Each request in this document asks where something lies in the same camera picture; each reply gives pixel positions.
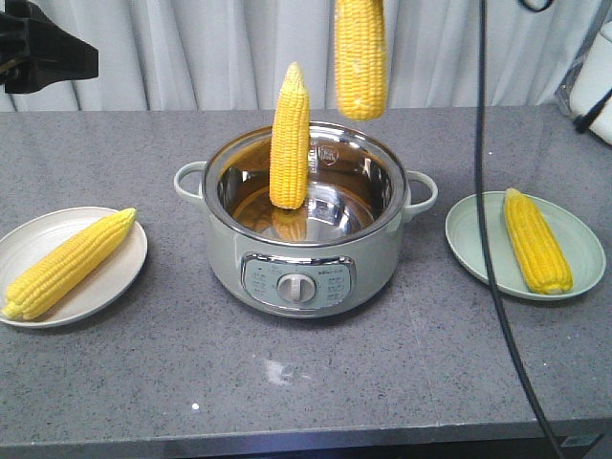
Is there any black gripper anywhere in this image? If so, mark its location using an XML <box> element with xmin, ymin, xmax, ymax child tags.
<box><xmin>1</xmin><ymin>1</ymin><xmax>98</xmax><ymax>95</ymax></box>

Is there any yellow corn cob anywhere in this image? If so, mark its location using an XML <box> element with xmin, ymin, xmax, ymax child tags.
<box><xmin>1</xmin><ymin>208</ymin><xmax>137</xmax><ymax>321</ymax></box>
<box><xmin>269</xmin><ymin>62</ymin><xmax>310</xmax><ymax>209</ymax></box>
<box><xmin>334</xmin><ymin>0</ymin><xmax>387</xmax><ymax>121</ymax></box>
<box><xmin>503</xmin><ymin>187</ymin><xmax>574</xmax><ymax>295</ymax></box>

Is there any white pleated curtain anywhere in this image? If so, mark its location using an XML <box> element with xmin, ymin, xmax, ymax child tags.
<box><xmin>1</xmin><ymin>1</ymin><xmax>611</xmax><ymax>112</ymax></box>

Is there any white round plate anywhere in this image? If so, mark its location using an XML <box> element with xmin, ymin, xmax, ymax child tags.
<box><xmin>1</xmin><ymin>207</ymin><xmax>147</xmax><ymax>329</ymax></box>

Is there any green electric cooking pot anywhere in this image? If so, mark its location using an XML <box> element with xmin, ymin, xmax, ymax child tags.
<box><xmin>174</xmin><ymin>121</ymin><xmax>438</xmax><ymax>318</ymax></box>

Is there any white rice cooker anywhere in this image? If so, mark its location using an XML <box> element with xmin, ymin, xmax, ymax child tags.
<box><xmin>569</xmin><ymin>22</ymin><xmax>611</xmax><ymax>144</ymax></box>

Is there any green round plate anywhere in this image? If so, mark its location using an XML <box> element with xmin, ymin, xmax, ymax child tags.
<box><xmin>445</xmin><ymin>191</ymin><xmax>606</xmax><ymax>301</ymax></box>

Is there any black cable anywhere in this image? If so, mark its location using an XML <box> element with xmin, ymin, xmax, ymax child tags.
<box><xmin>475</xmin><ymin>0</ymin><xmax>568</xmax><ymax>459</ymax></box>

